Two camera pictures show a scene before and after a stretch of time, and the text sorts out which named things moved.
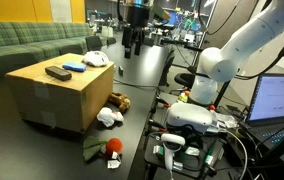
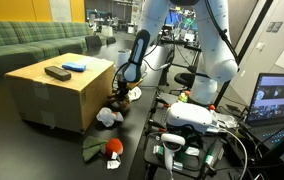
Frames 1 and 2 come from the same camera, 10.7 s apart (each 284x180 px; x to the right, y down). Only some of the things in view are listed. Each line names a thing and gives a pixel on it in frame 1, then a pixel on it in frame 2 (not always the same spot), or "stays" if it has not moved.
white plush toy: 108,118 stays
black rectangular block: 58,72 stays
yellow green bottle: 184,96 stays
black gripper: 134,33 to 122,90
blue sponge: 76,67 stays
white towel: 96,59 to 134,93
